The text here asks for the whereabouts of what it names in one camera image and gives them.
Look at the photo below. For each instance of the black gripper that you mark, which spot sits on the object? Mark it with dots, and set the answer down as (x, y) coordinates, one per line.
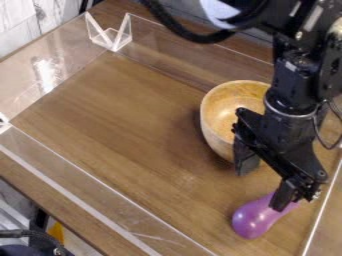
(280, 139)

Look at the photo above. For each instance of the purple toy eggplant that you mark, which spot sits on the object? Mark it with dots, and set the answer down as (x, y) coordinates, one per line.
(256, 217)

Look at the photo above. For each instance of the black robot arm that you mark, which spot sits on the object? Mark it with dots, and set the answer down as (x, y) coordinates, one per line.
(306, 29)

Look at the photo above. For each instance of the brown wooden bowl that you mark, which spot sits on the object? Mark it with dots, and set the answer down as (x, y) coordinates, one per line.
(218, 106)

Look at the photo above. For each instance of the clear acrylic tray wall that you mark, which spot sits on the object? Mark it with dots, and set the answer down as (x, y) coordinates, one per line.
(102, 144)

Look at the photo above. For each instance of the clear acrylic corner bracket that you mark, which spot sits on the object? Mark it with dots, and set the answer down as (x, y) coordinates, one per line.
(110, 38)

